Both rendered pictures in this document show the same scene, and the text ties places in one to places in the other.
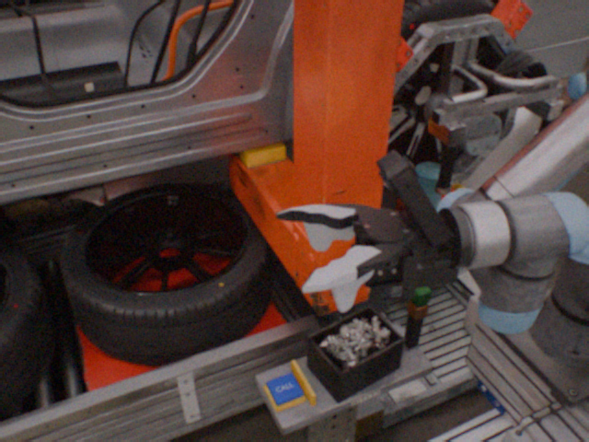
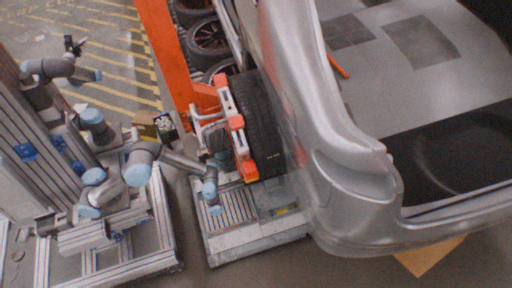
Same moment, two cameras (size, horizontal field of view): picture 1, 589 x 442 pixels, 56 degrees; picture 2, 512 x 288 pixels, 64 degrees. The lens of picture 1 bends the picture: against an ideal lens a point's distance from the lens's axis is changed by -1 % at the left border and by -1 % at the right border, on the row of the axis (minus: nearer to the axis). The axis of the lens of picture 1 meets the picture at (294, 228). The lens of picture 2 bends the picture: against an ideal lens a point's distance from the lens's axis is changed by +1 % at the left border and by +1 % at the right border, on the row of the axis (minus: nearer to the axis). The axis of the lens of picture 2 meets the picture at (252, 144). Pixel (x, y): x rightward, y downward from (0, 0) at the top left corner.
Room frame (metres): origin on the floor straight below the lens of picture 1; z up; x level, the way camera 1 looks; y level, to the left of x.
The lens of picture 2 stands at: (2.19, -2.06, 2.68)
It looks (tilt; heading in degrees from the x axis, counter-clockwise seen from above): 49 degrees down; 108
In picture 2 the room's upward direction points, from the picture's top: 12 degrees counter-clockwise
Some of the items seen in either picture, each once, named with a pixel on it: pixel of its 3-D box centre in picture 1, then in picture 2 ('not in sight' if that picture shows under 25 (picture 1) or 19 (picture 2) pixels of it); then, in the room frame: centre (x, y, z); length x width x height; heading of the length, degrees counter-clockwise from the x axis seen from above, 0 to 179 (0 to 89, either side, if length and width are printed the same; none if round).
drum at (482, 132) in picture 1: (460, 120); (223, 134); (1.51, -0.49, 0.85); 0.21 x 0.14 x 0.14; 25
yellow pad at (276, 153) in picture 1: (259, 147); not in sight; (1.60, 0.11, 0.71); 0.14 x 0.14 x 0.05; 25
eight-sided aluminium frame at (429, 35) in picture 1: (445, 110); (234, 131); (1.58, -0.46, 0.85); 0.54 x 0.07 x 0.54; 115
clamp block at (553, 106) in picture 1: (544, 104); (206, 154); (1.46, -0.70, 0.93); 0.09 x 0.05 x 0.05; 25
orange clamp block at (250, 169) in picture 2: not in sight; (250, 170); (1.71, -0.74, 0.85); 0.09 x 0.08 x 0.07; 115
